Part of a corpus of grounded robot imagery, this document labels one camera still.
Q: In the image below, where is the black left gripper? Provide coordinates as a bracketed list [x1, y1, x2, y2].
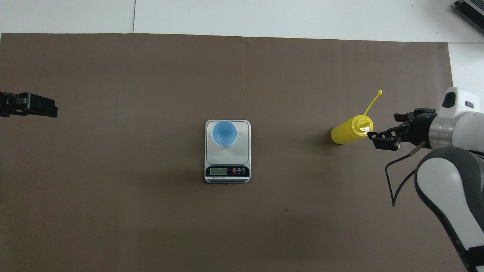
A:
[0, 92, 58, 118]

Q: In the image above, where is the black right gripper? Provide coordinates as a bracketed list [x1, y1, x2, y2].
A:
[367, 108, 438, 151]

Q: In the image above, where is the yellow squeeze bottle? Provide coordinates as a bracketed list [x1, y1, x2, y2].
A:
[330, 90, 383, 145]

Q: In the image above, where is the light blue plastic cup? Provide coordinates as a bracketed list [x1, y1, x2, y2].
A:
[211, 120, 238, 147]

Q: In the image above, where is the silver digital kitchen scale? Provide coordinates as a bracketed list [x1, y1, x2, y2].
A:
[205, 119, 251, 184]

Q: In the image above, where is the grey metal device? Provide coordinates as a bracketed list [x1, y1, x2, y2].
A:
[454, 0, 484, 35]

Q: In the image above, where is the brown table mat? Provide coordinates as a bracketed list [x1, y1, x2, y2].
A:
[0, 33, 475, 272]

